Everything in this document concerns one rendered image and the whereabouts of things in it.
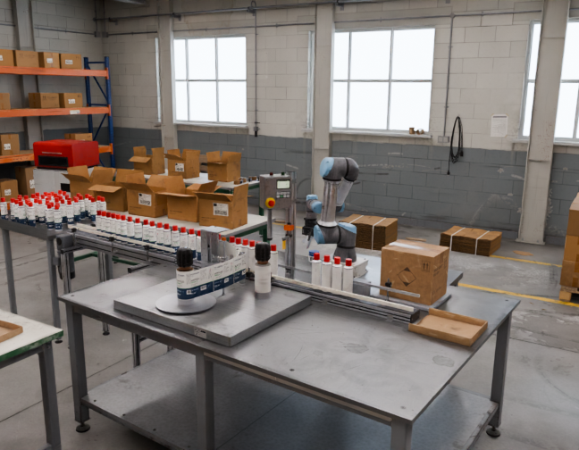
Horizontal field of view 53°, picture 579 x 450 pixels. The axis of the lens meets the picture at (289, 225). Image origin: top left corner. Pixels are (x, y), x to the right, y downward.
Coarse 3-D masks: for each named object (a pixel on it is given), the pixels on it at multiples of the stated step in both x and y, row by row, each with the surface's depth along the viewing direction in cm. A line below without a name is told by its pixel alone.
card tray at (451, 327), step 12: (432, 312) 298; (444, 312) 295; (408, 324) 279; (420, 324) 286; (432, 324) 287; (444, 324) 287; (456, 324) 287; (468, 324) 287; (480, 324) 285; (432, 336) 273; (444, 336) 269; (456, 336) 266; (468, 336) 273
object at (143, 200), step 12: (132, 180) 555; (144, 180) 570; (156, 180) 569; (132, 192) 546; (144, 192) 540; (156, 192) 536; (132, 204) 550; (144, 204) 543; (156, 204) 539; (144, 216) 545; (156, 216) 541
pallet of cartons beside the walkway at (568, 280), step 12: (576, 204) 566; (576, 216) 541; (576, 228) 543; (576, 240) 546; (564, 252) 553; (576, 252) 547; (564, 264) 555; (576, 264) 549; (564, 276) 557; (576, 276) 551; (564, 288) 555; (576, 288) 551; (564, 300) 557
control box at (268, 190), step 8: (264, 176) 331; (280, 176) 332; (288, 176) 333; (264, 184) 330; (272, 184) 330; (264, 192) 331; (272, 192) 331; (264, 200) 332; (280, 200) 334; (288, 200) 336; (264, 208) 333; (272, 208) 334; (280, 208) 336
